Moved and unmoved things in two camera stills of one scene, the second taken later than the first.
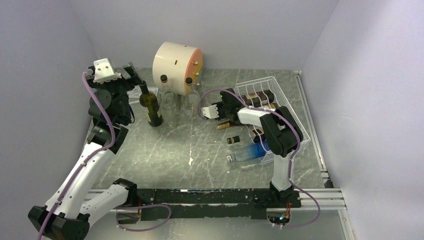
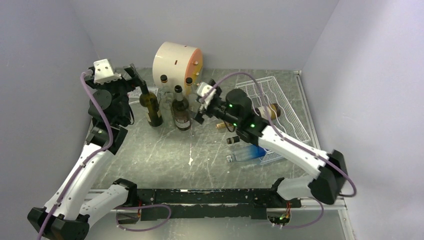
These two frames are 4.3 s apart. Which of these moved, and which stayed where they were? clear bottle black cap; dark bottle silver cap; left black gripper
Moved: dark bottle silver cap
Stayed: clear bottle black cap; left black gripper
